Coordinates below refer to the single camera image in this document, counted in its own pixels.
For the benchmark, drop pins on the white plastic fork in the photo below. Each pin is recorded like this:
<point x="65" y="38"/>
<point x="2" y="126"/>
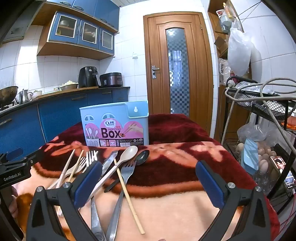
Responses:
<point x="90" y="160"/>

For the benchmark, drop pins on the steel table knife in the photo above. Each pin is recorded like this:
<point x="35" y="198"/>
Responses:
<point x="111" y="160"/>

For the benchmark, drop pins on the clear plastic bag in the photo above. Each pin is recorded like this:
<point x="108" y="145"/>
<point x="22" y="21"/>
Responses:
<point x="254" y="132"/>

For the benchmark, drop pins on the steel kettle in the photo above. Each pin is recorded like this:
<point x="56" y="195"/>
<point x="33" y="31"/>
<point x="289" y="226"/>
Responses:
<point x="24" y="97"/>

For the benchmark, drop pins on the beige plastic spoon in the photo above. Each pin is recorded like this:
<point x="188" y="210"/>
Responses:
<point x="130" y="153"/>

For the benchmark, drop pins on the pile of eggs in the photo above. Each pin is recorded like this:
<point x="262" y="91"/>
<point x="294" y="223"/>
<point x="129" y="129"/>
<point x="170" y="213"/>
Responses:
<point x="263" y="160"/>

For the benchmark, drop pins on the wooden door with glass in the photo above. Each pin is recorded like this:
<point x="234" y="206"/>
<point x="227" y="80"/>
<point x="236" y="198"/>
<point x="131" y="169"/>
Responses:
<point x="157" y="97"/>

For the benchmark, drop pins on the white wall switch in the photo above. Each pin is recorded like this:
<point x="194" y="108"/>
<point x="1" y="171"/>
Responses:
<point x="134" y="55"/>

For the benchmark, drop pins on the wooden niche shelf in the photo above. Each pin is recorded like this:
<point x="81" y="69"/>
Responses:
<point x="214" y="23"/>

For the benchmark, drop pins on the blue solid-door wall cabinet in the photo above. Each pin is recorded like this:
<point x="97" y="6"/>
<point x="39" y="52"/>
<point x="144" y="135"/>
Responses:
<point x="101" y="11"/>

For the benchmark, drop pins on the small white bowl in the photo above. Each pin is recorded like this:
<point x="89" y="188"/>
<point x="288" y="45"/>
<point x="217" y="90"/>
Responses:
<point x="36" y="95"/>

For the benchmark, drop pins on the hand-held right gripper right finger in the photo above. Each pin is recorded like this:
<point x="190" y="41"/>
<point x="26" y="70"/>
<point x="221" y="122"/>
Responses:
<point x="209" y="185"/>

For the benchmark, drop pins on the wooden floor cabinet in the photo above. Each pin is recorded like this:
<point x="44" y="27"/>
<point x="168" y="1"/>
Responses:
<point x="233" y="120"/>

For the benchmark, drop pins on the light blue utensil box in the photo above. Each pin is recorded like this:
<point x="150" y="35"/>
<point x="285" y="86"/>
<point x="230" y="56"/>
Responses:
<point x="111" y="115"/>

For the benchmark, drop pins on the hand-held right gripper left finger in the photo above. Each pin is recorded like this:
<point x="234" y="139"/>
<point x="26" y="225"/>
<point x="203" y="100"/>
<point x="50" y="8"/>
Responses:
<point x="89" y="183"/>

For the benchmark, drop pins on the cardboard box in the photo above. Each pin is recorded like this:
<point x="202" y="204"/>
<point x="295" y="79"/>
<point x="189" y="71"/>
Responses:
<point x="220" y="45"/>

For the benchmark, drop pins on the grey range hood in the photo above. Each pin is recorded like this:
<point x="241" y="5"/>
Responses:
<point x="16" y="27"/>

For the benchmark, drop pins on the plain bamboo chopstick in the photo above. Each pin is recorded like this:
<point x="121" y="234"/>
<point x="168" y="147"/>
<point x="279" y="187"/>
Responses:
<point x="129" y="199"/>

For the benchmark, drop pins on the metal bowl of food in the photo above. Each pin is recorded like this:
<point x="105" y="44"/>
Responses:
<point x="69" y="86"/>

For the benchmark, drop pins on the dark rice cooker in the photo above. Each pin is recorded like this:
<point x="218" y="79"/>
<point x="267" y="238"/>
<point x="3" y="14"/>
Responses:
<point x="111" y="80"/>

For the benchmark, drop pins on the steel fork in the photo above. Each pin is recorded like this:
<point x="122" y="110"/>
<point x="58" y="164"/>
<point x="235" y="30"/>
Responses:
<point x="126" y="176"/>

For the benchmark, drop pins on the beige plastic fork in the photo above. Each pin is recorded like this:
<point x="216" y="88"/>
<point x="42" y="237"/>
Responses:
<point x="75" y="168"/>

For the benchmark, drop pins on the black air fryer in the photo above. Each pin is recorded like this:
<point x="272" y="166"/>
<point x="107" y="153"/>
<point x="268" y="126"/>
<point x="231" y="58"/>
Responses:
<point x="87" y="77"/>

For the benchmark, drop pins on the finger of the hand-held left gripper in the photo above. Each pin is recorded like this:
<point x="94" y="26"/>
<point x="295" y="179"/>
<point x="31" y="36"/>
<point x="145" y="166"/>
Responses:
<point x="34" y="157"/>
<point x="14" y="154"/>

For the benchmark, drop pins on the person's left hand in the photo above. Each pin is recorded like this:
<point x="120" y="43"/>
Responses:
<point x="13" y="208"/>

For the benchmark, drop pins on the red and peach blanket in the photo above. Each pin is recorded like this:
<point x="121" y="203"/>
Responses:
<point x="175" y="208"/>

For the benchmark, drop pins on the white jug in plastic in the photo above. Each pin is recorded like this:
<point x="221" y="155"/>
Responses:
<point x="224" y="71"/>

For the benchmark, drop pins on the blue cup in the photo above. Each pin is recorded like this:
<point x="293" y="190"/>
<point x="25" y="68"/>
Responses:
<point x="224" y="27"/>

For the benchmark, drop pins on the blue glass-door wall cabinet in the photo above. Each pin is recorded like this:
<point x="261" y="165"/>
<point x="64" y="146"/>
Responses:
<point x="67" y="30"/>

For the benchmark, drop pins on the white plastic bag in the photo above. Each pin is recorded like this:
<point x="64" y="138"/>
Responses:
<point x="239" y="48"/>

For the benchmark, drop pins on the light blue box lid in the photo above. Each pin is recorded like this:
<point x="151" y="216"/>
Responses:
<point x="249" y="157"/>

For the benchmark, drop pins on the red-lidded white jar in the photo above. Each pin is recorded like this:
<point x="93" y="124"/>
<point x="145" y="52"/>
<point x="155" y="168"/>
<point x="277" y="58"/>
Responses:
<point x="220" y="13"/>

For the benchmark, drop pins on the smartphone with lit screen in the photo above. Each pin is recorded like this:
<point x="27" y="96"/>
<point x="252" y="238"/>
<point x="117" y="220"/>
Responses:
<point x="277" y="163"/>

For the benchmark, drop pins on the orange plastic bag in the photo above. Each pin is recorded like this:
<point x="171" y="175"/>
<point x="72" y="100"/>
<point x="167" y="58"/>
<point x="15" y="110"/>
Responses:
<point x="290" y="124"/>

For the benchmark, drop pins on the blue kitchen counter cabinet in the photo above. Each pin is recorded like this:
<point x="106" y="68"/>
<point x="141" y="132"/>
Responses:
<point x="57" y="113"/>

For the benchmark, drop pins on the dark metal wok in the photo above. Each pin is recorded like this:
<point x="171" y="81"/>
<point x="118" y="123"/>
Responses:
<point x="8" y="95"/>

